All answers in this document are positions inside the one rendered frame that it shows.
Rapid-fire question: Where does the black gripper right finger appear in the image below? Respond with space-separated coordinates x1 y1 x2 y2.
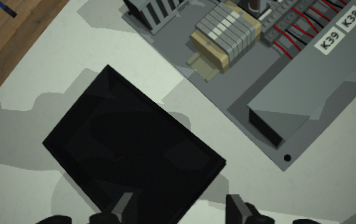
225 194 320 224

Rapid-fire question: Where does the grey relay panel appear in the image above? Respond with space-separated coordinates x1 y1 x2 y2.
121 0 356 163

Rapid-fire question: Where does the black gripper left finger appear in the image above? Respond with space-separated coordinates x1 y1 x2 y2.
36 193 137 224

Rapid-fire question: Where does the black rectangular tray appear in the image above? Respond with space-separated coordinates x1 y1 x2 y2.
42 64 226 224

